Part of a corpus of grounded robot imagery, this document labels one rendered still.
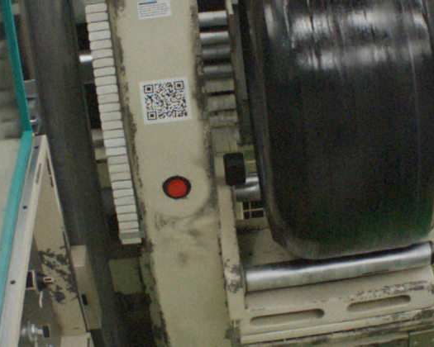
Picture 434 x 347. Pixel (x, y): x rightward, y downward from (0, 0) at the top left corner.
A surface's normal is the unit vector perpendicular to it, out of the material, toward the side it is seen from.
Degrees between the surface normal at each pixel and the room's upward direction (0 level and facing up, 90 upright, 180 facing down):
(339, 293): 0
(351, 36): 50
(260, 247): 0
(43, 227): 90
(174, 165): 90
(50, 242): 90
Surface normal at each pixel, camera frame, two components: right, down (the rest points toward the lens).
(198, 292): 0.05, 0.51
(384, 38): -0.02, -0.11
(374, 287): -0.10, -0.85
